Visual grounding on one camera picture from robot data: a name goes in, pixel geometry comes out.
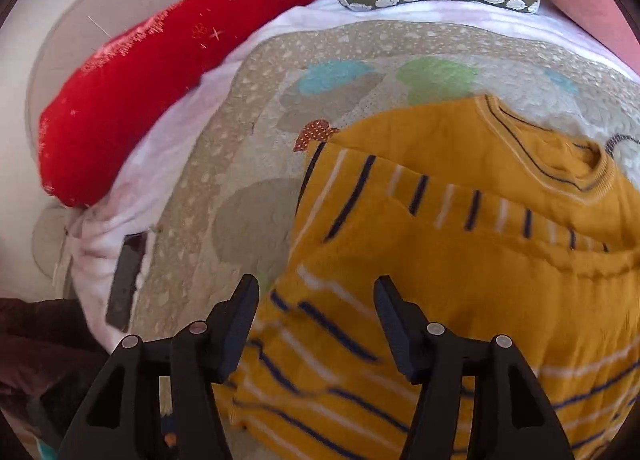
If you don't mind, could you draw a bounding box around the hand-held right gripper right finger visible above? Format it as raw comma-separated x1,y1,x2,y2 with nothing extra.
373,275,576,460

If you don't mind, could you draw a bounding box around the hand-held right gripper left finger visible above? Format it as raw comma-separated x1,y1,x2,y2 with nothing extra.
57,274,261,460

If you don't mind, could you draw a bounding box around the yellow striped knit sweater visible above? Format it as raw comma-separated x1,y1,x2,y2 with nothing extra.
212,94,640,460

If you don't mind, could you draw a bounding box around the black smartphone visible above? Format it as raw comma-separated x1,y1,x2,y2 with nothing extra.
106,233,147,329

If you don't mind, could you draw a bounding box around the dark red cloth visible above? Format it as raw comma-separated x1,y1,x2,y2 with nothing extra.
0,297,113,441

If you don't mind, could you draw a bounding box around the white pink blanket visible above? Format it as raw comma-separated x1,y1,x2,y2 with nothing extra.
65,0,640,356

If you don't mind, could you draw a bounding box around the beige patchwork quilt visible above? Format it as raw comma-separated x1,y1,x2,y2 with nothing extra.
127,20,640,460

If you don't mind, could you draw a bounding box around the red floral duvet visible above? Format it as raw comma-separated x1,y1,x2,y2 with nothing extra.
37,0,386,208

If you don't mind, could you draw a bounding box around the beige round headboard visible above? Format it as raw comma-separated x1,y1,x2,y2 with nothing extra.
25,0,216,291

